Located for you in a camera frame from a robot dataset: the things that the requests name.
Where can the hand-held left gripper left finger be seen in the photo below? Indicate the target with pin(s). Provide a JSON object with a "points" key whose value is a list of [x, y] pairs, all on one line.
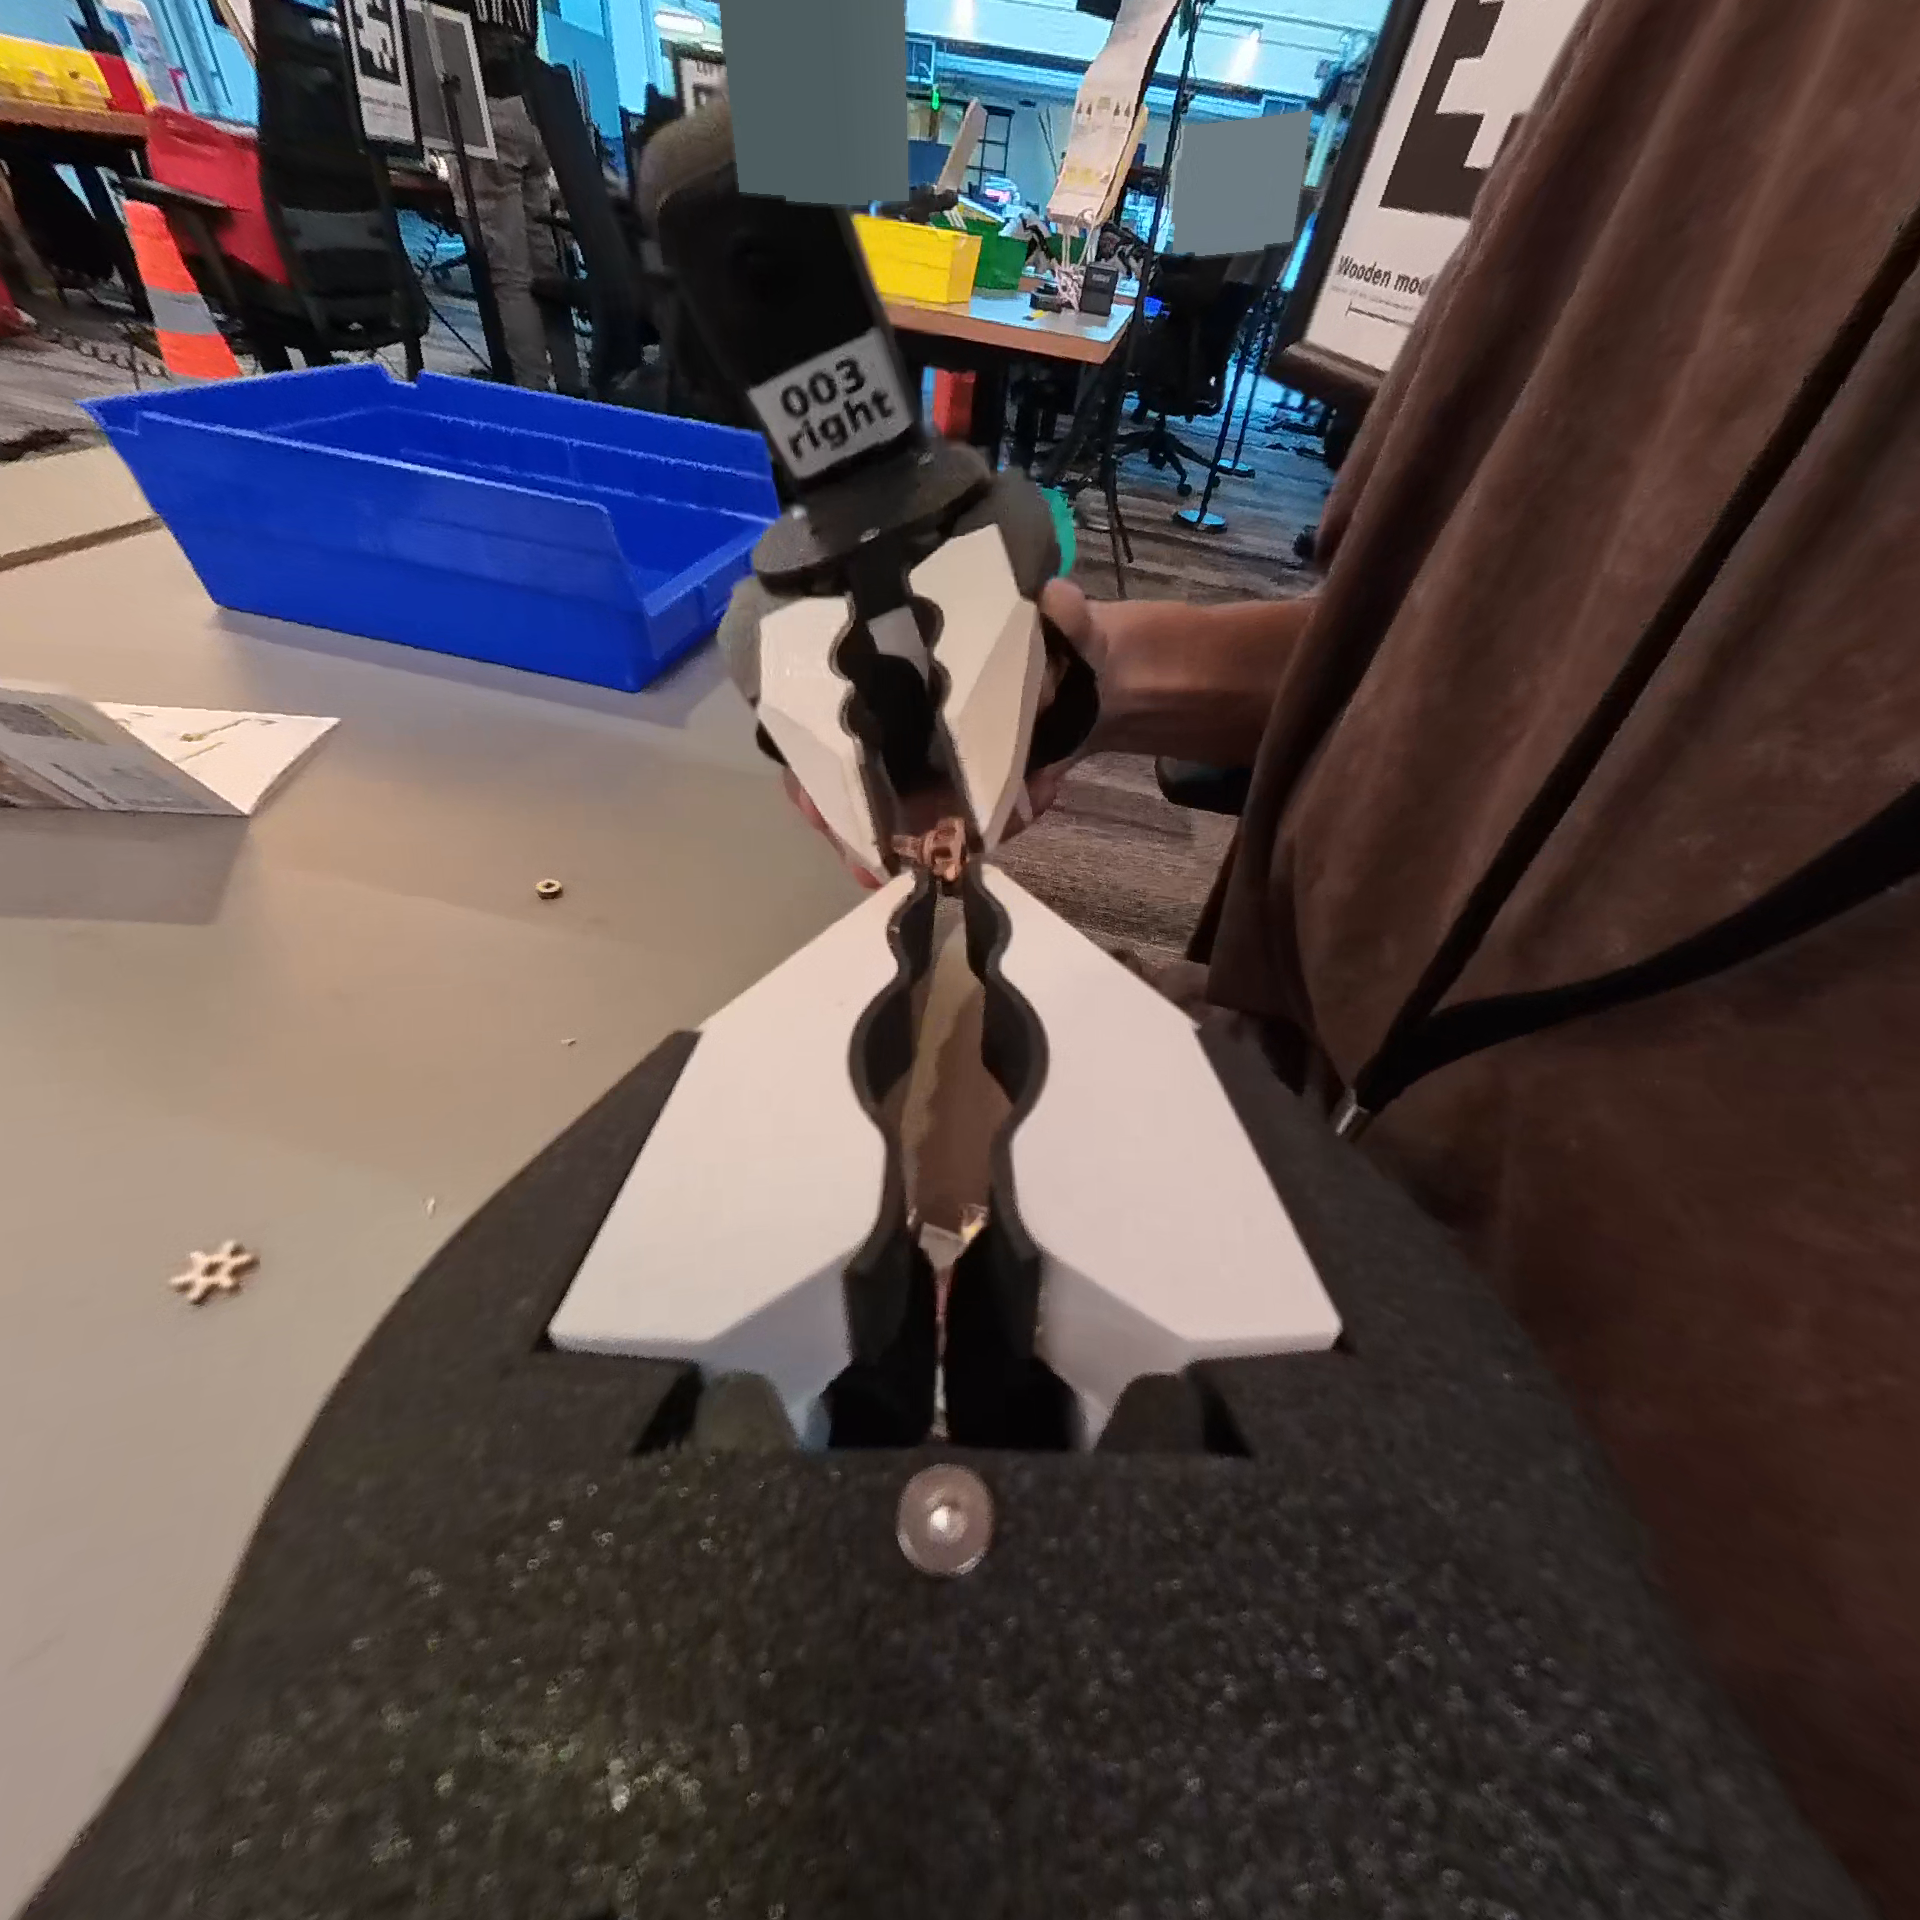
{"points": [[721, 1201]]}

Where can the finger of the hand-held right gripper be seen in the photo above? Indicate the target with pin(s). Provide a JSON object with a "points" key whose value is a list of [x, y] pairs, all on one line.
{"points": [[803, 703], [991, 660]]}

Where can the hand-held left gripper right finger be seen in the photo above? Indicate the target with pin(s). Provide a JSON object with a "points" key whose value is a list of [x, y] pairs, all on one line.
{"points": [[1171, 1201]]}

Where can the small wooden gear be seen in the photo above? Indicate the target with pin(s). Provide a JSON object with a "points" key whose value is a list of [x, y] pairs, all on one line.
{"points": [[942, 854]]}

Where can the person's right forearm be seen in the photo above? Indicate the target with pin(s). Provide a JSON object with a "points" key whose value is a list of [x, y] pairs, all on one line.
{"points": [[1216, 684]]}

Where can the grey desk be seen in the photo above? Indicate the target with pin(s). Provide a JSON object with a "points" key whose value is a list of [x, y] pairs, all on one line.
{"points": [[375, 1048]]}

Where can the person's right hand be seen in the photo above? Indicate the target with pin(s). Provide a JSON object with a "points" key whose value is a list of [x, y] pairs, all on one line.
{"points": [[1069, 604]]}

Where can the yellow plastic bin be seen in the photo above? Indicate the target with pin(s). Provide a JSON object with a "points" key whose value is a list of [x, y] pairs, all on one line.
{"points": [[916, 263]]}

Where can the green plastic bin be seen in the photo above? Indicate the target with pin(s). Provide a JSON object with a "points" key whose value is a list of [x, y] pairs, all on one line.
{"points": [[1001, 263]]}

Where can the table with wooden edge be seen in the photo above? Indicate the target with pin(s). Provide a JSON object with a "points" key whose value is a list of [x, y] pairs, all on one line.
{"points": [[1022, 327]]}

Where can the hanging paper sheet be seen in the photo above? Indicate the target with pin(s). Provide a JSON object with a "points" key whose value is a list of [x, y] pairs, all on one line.
{"points": [[1111, 120]]}

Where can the blue plastic bin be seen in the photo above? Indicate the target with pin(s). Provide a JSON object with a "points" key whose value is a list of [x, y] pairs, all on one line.
{"points": [[451, 555]]}

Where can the black office chair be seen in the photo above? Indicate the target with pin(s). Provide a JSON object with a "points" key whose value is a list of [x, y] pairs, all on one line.
{"points": [[339, 224]]}

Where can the black and white marker board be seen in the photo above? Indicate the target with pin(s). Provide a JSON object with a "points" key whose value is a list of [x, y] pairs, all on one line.
{"points": [[385, 67]]}

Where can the wooden hash-shaped piece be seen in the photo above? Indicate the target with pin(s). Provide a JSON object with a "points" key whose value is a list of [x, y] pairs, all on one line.
{"points": [[201, 1277]]}

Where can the white framed sign board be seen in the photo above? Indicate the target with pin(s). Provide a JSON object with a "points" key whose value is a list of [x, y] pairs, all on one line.
{"points": [[1395, 293]]}

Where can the orange striped traffic cone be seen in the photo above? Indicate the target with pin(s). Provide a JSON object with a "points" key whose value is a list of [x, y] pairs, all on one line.
{"points": [[183, 300]]}

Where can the folded paper instruction sheet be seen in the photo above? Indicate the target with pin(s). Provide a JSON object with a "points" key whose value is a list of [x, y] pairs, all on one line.
{"points": [[135, 763]]}

